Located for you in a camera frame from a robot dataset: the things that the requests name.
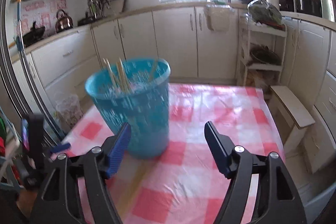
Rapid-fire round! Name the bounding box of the wooden chopstick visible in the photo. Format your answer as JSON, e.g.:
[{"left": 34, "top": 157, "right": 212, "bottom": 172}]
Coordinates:
[
  {"left": 103, "top": 59, "right": 117, "bottom": 89},
  {"left": 117, "top": 160, "right": 152, "bottom": 219},
  {"left": 148, "top": 59, "right": 158, "bottom": 82},
  {"left": 116, "top": 59, "right": 131, "bottom": 93}
]

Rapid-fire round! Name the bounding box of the wooden stool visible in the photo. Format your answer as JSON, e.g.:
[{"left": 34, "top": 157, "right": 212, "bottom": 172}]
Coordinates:
[{"left": 270, "top": 85, "right": 334, "bottom": 173}]

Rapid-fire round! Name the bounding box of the patterned trash bin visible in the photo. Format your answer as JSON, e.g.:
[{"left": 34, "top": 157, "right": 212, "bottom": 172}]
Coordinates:
[{"left": 55, "top": 94, "right": 84, "bottom": 133}]

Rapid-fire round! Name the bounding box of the pink checkered tablecloth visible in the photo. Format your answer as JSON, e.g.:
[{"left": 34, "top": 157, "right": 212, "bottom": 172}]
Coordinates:
[{"left": 60, "top": 82, "right": 285, "bottom": 224}]

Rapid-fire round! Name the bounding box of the teal perforated plastic basket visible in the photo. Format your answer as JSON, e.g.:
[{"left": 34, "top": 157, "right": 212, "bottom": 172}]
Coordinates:
[{"left": 85, "top": 58, "right": 171, "bottom": 159}]

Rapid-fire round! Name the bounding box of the black wok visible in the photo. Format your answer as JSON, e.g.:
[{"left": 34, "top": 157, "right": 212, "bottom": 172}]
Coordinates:
[{"left": 23, "top": 21, "right": 46, "bottom": 46}]

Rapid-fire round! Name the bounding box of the black pan on shelf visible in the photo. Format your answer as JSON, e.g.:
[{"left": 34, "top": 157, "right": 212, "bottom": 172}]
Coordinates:
[{"left": 250, "top": 46, "right": 281, "bottom": 65}]

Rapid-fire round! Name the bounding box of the white storage shelf rack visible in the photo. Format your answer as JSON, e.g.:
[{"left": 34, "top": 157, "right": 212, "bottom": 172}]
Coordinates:
[{"left": 236, "top": 10, "right": 288, "bottom": 100}]

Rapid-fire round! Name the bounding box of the copper kettle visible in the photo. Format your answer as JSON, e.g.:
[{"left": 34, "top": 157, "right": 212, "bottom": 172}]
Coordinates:
[{"left": 55, "top": 9, "right": 74, "bottom": 34}]

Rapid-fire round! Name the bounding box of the bag of green vegetables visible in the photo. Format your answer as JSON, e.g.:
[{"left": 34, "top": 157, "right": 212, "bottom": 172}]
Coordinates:
[{"left": 247, "top": 0, "right": 282, "bottom": 26}]

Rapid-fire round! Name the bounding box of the plastic bag on cabinet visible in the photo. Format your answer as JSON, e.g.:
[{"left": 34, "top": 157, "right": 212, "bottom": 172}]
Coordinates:
[{"left": 204, "top": 5, "right": 234, "bottom": 32}]

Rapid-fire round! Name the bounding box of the blue mop handle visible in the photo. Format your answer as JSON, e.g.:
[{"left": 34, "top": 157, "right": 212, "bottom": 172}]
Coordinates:
[{"left": 16, "top": 0, "right": 26, "bottom": 59}]

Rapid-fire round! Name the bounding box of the utensil rack on wall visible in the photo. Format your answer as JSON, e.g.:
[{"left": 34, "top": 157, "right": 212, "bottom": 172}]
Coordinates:
[{"left": 87, "top": 0, "right": 126, "bottom": 20}]

